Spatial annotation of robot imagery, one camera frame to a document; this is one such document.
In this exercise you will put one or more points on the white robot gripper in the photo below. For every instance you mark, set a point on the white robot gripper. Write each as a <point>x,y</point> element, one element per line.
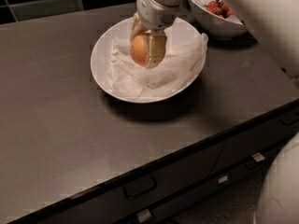
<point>151,14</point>

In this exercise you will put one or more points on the orange fruit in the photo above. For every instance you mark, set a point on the orange fruit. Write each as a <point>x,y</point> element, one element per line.
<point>138,50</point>

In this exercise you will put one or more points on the white robot base shell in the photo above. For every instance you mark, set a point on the white robot base shell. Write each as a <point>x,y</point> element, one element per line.
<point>279,199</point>

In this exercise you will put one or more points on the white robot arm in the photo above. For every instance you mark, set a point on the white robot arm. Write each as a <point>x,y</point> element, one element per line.
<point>273,23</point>

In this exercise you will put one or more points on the large white bowl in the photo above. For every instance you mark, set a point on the large white bowl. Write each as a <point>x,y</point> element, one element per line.
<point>180,32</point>

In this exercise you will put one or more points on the white paper towel in bowl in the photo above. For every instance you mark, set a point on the white paper towel in bowl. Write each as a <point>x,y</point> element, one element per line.
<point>182,62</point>

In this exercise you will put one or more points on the white bowl with strawberries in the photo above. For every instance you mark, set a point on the white bowl with strawberries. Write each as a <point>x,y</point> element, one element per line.
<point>224,31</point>

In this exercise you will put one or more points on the red strawberries pile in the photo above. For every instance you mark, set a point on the red strawberries pile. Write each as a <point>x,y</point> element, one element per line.
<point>219,8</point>

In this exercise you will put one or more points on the dark upper right drawer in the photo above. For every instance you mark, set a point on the dark upper right drawer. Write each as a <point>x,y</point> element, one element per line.
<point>257,138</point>

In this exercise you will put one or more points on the dark drawer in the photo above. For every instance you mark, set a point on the dark drawer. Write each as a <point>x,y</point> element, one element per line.
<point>141,192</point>
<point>156,212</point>
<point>257,138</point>

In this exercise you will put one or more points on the dark upper left drawer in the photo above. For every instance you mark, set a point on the dark upper left drawer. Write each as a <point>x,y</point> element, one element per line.
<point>141,192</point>

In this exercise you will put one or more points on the dark lower drawer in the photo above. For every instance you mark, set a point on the dark lower drawer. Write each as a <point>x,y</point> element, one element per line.
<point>156,212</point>

